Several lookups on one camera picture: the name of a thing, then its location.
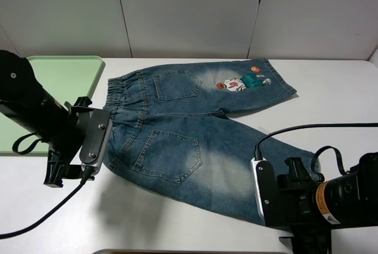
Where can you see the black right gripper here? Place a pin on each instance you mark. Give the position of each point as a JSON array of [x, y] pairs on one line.
[[309, 233]]

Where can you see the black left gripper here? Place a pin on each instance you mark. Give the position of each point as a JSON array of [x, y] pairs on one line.
[[65, 136]]

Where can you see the children's blue denim shorts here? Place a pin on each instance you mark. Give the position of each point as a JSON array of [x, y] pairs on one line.
[[172, 134]]

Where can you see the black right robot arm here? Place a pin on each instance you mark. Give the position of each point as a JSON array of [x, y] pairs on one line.
[[350, 200]]

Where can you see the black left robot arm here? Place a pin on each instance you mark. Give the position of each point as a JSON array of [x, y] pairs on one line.
[[27, 103]]

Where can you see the green plastic tray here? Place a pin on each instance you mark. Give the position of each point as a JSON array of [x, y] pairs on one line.
[[65, 78]]

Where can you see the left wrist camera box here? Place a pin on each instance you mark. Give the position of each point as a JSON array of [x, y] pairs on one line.
[[96, 137]]

